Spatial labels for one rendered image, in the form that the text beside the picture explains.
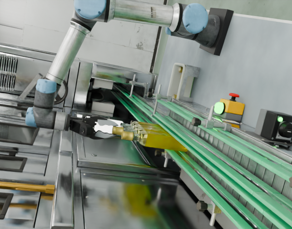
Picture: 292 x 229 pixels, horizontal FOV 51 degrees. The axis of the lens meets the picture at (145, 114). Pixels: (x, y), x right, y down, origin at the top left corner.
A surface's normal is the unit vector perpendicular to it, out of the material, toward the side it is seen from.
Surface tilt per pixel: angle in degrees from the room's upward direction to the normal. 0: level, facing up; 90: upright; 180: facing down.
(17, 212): 90
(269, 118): 0
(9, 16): 90
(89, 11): 81
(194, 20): 96
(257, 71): 0
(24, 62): 90
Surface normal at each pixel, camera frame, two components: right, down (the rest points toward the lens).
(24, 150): 0.23, 0.20
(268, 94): -0.95, -0.15
